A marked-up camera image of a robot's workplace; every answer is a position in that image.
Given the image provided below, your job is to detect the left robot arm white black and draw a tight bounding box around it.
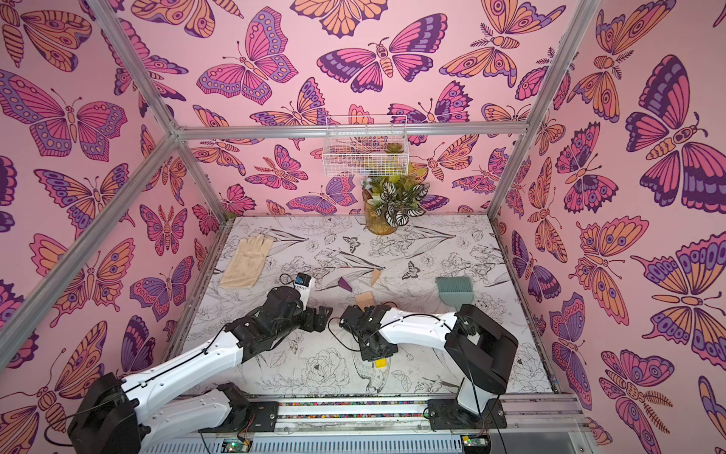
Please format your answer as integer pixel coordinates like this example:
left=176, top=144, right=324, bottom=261
left=67, top=287, right=332, bottom=453

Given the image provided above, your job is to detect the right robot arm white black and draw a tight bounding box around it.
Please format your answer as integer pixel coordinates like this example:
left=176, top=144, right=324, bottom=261
left=338, top=304, right=519, bottom=415

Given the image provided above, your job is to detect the purple triangular block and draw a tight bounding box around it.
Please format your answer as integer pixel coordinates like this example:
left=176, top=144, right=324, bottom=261
left=338, top=277, right=353, bottom=292

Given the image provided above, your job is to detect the beige work glove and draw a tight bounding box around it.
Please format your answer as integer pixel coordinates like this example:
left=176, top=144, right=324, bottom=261
left=220, top=234, right=274, bottom=289

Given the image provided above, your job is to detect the teal hand brush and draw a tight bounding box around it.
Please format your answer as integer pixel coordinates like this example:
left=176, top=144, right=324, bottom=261
left=435, top=276, right=475, bottom=310

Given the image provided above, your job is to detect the potted plant in amber jar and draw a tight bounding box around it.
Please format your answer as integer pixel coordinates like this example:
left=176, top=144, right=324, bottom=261
left=361, top=175, right=429, bottom=236

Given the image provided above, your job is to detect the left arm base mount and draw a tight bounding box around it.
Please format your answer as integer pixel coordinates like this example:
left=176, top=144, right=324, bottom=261
left=200, top=401, right=280, bottom=433

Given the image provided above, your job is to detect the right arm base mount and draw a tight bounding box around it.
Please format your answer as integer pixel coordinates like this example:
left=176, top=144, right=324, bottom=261
left=423, top=397, right=508, bottom=431

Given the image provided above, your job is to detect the white wire basket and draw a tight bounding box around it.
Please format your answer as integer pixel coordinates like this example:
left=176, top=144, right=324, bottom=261
left=321, top=113, right=410, bottom=177

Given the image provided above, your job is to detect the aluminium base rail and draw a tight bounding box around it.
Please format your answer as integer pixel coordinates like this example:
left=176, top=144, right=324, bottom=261
left=141, top=395, right=598, bottom=453

